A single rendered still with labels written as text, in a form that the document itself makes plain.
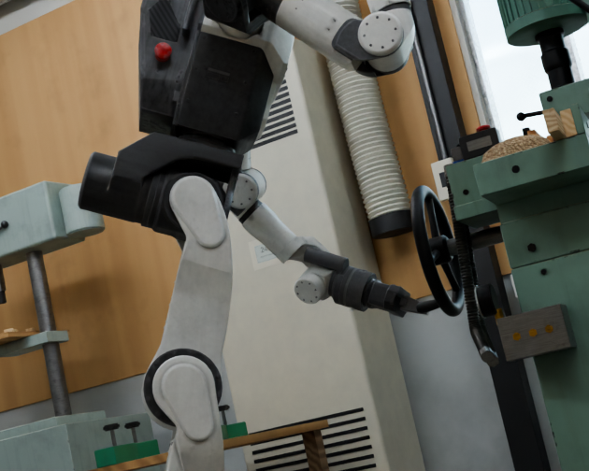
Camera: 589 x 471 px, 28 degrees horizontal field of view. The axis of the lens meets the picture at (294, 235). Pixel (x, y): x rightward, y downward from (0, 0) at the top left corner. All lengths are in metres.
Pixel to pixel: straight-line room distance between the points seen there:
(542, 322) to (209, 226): 0.63
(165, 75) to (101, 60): 2.57
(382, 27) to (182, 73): 0.41
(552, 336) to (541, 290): 0.12
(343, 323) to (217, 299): 1.65
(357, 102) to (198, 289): 1.88
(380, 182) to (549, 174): 1.78
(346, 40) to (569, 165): 0.46
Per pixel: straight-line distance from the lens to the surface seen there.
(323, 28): 2.08
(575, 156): 2.14
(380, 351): 3.89
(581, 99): 2.48
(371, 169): 3.89
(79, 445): 4.08
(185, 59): 2.24
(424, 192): 2.49
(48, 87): 4.95
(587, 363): 2.25
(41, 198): 4.31
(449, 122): 3.92
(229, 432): 3.72
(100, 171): 2.22
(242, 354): 3.99
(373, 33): 2.04
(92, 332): 4.72
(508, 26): 2.53
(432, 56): 3.99
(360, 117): 3.94
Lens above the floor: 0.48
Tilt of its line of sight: 10 degrees up
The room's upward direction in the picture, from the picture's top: 13 degrees counter-clockwise
